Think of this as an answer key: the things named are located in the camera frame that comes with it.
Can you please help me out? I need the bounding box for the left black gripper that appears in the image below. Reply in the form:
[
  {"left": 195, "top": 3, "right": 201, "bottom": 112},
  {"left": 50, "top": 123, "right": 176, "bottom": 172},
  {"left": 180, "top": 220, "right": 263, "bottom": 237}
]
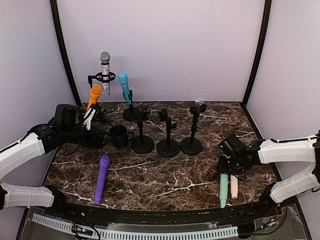
[{"left": 62, "top": 124, "right": 114, "bottom": 149}]

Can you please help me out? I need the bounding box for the teal blue microphone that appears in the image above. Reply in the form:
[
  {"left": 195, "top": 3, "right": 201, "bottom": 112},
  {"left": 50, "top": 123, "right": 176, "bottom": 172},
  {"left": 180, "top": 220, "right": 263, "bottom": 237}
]
[{"left": 118, "top": 72, "right": 132, "bottom": 105}]

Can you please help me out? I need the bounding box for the black round-base stand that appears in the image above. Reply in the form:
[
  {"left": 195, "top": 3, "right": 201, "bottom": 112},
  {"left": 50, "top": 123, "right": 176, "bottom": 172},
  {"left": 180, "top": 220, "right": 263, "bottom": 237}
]
[
  {"left": 122, "top": 89, "right": 142, "bottom": 121},
  {"left": 156, "top": 108, "right": 180, "bottom": 158},
  {"left": 180, "top": 103, "right": 208, "bottom": 156},
  {"left": 131, "top": 108, "right": 155, "bottom": 154}
]

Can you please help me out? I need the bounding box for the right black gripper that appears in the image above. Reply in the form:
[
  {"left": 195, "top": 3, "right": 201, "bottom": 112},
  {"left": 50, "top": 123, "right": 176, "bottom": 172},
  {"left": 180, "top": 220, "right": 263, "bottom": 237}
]
[{"left": 217, "top": 154, "right": 244, "bottom": 175}]

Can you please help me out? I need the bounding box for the purple microphone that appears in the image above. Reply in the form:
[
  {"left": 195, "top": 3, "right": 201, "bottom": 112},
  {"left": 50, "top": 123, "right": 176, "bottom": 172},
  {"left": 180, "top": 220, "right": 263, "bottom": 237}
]
[{"left": 94, "top": 155, "right": 110, "bottom": 205}]

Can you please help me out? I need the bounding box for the dark blue mug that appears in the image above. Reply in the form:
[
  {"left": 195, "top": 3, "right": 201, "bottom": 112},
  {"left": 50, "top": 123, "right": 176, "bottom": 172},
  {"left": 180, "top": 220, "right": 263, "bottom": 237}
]
[{"left": 109, "top": 124, "right": 135, "bottom": 149}]

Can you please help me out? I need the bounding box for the right black corner post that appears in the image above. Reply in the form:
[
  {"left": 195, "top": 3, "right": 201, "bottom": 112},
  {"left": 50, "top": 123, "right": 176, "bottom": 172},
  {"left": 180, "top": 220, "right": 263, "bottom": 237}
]
[{"left": 241, "top": 0, "right": 272, "bottom": 109}]

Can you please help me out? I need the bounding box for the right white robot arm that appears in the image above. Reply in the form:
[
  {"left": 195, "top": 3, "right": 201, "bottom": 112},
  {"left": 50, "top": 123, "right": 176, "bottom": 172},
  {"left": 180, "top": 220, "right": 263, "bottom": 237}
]
[{"left": 217, "top": 133, "right": 320, "bottom": 217}]

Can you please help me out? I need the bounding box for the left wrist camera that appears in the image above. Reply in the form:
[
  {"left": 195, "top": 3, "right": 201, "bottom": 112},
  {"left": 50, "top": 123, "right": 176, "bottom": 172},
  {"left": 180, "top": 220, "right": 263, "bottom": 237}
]
[{"left": 78, "top": 104, "right": 102, "bottom": 131}]

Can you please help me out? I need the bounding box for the mint green microphone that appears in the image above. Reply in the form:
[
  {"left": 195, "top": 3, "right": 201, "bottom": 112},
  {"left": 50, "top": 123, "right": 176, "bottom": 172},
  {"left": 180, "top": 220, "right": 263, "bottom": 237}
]
[{"left": 219, "top": 173, "right": 229, "bottom": 209}]

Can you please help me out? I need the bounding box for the orange microphone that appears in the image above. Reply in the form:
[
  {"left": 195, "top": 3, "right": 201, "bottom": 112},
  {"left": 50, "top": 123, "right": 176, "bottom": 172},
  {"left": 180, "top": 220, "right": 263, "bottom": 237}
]
[{"left": 86, "top": 84, "right": 102, "bottom": 111}]

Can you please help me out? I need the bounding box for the pale pink microphone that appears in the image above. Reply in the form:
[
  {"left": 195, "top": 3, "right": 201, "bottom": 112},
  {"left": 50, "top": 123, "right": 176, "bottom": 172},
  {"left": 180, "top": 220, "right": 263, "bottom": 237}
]
[{"left": 230, "top": 175, "right": 239, "bottom": 200}]

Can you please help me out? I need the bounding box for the black tripod shock-mount stand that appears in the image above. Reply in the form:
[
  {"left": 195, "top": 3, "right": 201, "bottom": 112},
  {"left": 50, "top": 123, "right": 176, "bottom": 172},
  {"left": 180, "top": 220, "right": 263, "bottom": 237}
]
[{"left": 87, "top": 72, "right": 116, "bottom": 126}]

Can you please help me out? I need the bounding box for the white slotted cable duct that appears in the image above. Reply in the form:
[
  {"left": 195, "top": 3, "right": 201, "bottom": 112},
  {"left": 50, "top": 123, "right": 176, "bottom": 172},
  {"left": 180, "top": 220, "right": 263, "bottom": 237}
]
[{"left": 31, "top": 213, "right": 239, "bottom": 240}]

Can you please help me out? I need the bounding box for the black round-base stand, teal mic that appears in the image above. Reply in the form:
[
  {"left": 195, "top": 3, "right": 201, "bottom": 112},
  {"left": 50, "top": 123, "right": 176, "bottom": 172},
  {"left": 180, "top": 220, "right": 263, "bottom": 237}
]
[{"left": 122, "top": 89, "right": 142, "bottom": 121}]

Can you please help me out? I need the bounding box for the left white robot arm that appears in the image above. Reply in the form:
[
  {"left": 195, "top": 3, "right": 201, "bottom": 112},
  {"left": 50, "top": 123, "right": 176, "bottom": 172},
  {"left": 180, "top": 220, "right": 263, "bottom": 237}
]
[{"left": 0, "top": 103, "right": 111, "bottom": 218}]

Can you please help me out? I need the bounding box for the left black corner post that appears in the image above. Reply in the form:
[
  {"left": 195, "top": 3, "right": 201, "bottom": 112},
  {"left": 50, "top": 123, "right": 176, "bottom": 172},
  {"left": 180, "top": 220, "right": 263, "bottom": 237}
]
[{"left": 49, "top": 0, "right": 82, "bottom": 107}]

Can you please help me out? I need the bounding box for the black corner post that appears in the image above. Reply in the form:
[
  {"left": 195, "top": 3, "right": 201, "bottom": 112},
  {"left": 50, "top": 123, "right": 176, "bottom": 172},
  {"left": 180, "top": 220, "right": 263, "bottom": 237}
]
[
  {"left": 241, "top": 0, "right": 272, "bottom": 109},
  {"left": 49, "top": 0, "right": 82, "bottom": 107}
]

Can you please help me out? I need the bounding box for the silver glitter microphone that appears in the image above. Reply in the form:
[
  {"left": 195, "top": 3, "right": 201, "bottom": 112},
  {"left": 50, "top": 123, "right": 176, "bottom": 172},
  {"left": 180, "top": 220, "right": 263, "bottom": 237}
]
[{"left": 100, "top": 51, "right": 111, "bottom": 97}]

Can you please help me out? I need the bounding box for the black front rail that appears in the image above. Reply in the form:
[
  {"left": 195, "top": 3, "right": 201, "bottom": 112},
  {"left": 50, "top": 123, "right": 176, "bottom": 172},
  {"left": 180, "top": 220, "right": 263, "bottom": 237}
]
[{"left": 44, "top": 202, "right": 285, "bottom": 226}]

